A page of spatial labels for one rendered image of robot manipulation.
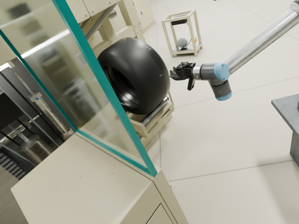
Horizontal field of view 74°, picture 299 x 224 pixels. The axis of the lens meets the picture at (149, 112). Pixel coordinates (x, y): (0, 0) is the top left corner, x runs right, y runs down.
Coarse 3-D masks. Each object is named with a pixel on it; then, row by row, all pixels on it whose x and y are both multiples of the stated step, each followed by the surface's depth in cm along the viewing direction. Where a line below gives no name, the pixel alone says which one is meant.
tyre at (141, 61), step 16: (112, 48) 129; (128, 48) 127; (144, 48) 129; (112, 64) 128; (128, 64) 122; (144, 64) 124; (160, 64) 131; (112, 80) 169; (128, 80) 177; (144, 80) 124; (160, 80) 132; (128, 96) 173; (144, 96) 129; (160, 96) 138; (144, 112) 145
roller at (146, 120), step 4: (164, 100) 159; (168, 100) 162; (160, 104) 157; (164, 104) 159; (156, 108) 154; (160, 108) 156; (152, 112) 152; (156, 112) 154; (148, 116) 150; (152, 116) 151; (144, 120) 148; (148, 120) 149; (144, 124) 147
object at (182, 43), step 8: (168, 16) 400; (176, 16) 394; (184, 16) 359; (176, 24) 385; (192, 32) 372; (168, 40) 410; (176, 40) 436; (184, 40) 406; (192, 40) 383; (200, 40) 407; (176, 48) 430; (184, 48) 416; (192, 48) 403; (200, 48) 419
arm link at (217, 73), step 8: (208, 64) 101; (216, 64) 98; (224, 64) 97; (200, 72) 103; (208, 72) 100; (216, 72) 97; (224, 72) 97; (208, 80) 105; (216, 80) 100; (224, 80) 98
